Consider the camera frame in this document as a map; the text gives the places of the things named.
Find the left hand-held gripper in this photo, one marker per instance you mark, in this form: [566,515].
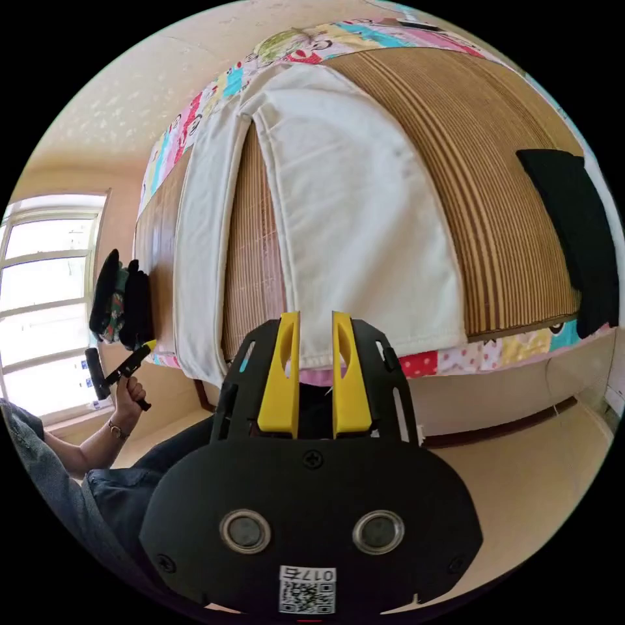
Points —
[126,368]

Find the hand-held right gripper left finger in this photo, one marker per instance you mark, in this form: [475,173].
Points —
[279,386]

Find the window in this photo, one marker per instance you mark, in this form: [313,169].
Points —
[44,283]

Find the person's left hand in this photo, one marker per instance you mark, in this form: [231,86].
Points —
[130,400]

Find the person's body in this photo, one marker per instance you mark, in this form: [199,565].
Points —
[107,498]

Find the person's left forearm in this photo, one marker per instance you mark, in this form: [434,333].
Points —
[93,451]

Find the pile of clothes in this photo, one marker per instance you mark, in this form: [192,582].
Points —
[124,302]

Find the bed with woven mat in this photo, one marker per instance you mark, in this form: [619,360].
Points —
[488,171]

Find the black garment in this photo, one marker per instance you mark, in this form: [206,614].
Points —
[571,229]

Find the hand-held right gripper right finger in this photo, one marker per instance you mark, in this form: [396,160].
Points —
[350,390]

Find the white pants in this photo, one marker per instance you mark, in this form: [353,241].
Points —
[351,219]

